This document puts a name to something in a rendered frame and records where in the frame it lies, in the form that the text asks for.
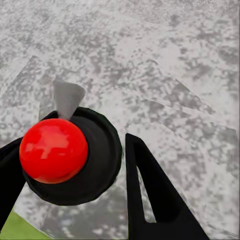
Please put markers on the insectifuge atomizer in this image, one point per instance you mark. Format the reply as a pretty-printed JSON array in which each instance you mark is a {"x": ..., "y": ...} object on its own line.
[{"x": 74, "y": 154}]

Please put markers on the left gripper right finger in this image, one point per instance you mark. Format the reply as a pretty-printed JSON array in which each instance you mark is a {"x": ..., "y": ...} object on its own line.
[{"x": 174, "y": 220}]

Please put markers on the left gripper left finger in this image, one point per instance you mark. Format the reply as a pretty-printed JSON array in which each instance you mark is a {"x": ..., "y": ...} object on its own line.
[{"x": 12, "y": 179}]

